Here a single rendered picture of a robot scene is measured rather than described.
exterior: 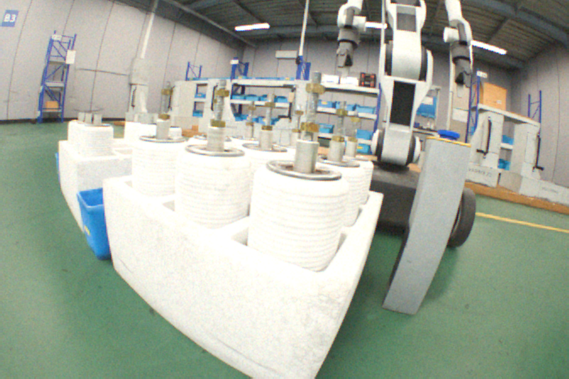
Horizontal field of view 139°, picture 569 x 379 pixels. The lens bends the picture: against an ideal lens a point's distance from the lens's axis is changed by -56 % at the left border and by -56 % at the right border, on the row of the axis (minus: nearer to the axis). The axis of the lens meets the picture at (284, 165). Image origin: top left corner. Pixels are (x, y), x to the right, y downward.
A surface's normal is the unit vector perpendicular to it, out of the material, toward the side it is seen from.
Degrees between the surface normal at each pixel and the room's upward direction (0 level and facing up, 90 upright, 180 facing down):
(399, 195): 90
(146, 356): 0
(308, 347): 90
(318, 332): 90
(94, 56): 90
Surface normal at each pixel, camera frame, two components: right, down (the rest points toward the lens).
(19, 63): 0.90, 0.19
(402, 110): -0.42, 0.58
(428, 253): -0.45, 0.09
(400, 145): -0.43, 0.36
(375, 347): 0.13, -0.98
